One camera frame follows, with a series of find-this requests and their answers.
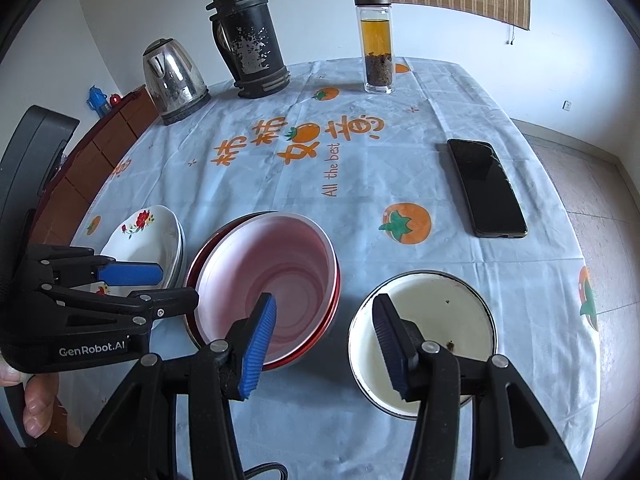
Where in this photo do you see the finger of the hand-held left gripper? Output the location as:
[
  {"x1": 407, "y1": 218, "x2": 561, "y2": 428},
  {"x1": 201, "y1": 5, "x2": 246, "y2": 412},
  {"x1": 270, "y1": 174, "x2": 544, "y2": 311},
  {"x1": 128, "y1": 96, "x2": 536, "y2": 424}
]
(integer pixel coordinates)
[
  {"x1": 29, "y1": 244, "x2": 165, "y2": 287},
  {"x1": 41, "y1": 284, "x2": 200, "y2": 333}
]

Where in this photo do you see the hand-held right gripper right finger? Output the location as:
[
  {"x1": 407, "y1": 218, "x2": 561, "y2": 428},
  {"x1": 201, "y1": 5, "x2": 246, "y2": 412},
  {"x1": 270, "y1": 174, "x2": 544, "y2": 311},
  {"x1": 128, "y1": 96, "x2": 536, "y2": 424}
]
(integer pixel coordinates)
[{"x1": 371, "y1": 292, "x2": 581, "y2": 480}]

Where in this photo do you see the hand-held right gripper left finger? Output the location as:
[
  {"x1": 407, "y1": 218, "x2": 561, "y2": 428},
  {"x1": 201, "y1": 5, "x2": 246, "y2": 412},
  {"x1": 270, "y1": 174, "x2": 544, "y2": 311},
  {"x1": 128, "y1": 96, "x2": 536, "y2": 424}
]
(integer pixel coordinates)
[{"x1": 75, "y1": 292, "x2": 278, "y2": 480}]

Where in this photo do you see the red flower white plate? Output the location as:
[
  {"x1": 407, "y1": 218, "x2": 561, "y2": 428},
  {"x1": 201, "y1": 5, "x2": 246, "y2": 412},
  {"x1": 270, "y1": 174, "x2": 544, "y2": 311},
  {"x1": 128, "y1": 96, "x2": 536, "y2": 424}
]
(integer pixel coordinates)
[{"x1": 99, "y1": 204, "x2": 180, "y2": 286}]

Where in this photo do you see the pink flower white plate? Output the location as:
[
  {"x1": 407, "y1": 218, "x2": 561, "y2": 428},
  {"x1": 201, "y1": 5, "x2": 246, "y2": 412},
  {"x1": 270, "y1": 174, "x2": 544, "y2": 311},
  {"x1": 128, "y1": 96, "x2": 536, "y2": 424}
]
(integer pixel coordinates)
[{"x1": 90, "y1": 212, "x2": 187, "y2": 331}]

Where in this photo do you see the white enamel bowl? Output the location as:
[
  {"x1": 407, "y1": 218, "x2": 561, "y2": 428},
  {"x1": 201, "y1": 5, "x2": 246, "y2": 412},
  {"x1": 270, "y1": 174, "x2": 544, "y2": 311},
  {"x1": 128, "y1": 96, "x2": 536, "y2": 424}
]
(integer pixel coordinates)
[{"x1": 347, "y1": 270, "x2": 498, "y2": 421}]

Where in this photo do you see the red bowl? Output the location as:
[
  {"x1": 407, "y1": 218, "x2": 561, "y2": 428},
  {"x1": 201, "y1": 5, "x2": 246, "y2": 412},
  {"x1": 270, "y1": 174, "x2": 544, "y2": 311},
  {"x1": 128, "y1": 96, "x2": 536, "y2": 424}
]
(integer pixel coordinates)
[{"x1": 186, "y1": 211, "x2": 343, "y2": 371}]

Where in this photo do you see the person's left hand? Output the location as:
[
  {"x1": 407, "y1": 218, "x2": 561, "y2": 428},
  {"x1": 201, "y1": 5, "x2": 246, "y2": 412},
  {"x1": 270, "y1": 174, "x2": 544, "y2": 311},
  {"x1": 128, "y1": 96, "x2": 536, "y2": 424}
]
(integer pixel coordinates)
[{"x1": 0, "y1": 364, "x2": 62, "y2": 439}]

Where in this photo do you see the brown wooden cabinet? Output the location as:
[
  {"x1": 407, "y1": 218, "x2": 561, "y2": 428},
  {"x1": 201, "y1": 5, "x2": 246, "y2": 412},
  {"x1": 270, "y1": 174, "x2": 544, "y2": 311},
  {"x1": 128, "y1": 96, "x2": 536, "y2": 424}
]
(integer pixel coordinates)
[{"x1": 30, "y1": 86, "x2": 161, "y2": 248}]

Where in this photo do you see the blue toy on cabinet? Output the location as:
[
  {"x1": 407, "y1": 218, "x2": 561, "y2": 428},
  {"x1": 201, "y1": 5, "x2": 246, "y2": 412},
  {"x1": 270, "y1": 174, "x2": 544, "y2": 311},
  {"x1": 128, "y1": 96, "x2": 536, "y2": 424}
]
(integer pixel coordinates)
[{"x1": 88, "y1": 86, "x2": 111, "y2": 117}]

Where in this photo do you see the white orange printed tablecloth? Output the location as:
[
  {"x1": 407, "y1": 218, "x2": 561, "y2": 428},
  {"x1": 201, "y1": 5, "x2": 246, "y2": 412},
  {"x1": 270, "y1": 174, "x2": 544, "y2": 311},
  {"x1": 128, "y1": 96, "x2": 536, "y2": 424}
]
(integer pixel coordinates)
[{"x1": 70, "y1": 56, "x2": 601, "y2": 480}]

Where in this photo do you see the steel electric kettle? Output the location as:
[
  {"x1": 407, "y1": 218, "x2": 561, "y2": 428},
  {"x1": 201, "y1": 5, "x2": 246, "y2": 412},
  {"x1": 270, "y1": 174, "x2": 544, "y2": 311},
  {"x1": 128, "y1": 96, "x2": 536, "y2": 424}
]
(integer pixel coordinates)
[{"x1": 142, "y1": 38, "x2": 212, "y2": 126}]

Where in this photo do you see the black smartphone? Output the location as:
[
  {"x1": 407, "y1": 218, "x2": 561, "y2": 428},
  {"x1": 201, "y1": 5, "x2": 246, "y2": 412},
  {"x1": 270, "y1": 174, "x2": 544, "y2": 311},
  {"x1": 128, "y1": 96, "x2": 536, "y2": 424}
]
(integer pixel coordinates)
[{"x1": 446, "y1": 138, "x2": 529, "y2": 239}]

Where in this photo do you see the worn black thermos flask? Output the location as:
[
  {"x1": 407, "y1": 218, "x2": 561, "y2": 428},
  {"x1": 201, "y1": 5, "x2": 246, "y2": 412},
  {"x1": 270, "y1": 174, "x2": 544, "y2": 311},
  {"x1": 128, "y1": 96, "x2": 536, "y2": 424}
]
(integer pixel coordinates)
[{"x1": 206, "y1": 0, "x2": 292, "y2": 100}]

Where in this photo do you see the glass tea bottle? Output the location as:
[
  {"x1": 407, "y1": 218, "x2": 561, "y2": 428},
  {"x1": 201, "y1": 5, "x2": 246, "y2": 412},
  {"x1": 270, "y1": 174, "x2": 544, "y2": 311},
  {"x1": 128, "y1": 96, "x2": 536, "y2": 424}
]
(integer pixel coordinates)
[{"x1": 353, "y1": 0, "x2": 396, "y2": 96}]

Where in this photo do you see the black cable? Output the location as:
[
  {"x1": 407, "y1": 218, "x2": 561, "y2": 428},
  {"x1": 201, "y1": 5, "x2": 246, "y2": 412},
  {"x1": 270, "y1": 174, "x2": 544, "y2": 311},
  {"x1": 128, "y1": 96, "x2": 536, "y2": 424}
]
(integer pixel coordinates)
[{"x1": 242, "y1": 464, "x2": 291, "y2": 480}]

